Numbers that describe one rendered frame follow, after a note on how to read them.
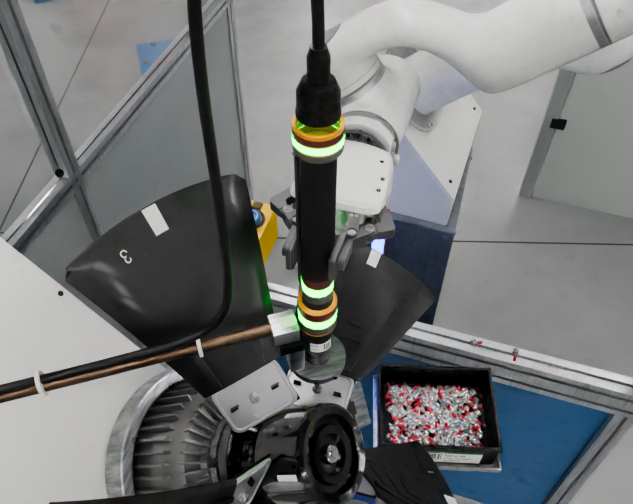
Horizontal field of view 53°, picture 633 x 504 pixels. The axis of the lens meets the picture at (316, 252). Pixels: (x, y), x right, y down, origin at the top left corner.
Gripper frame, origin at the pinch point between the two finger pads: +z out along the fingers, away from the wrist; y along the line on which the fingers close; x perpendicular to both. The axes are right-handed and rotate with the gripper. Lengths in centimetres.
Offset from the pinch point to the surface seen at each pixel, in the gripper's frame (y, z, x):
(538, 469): -46, -37, -104
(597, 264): -70, -150, -144
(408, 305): -8.7, -19.1, -29.6
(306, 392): 1.0, 0.4, -28.1
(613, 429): -53, -35, -73
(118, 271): 21.3, 4.3, -6.2
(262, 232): 21, -34, -39
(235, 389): 7.8, 6.7, -20.4
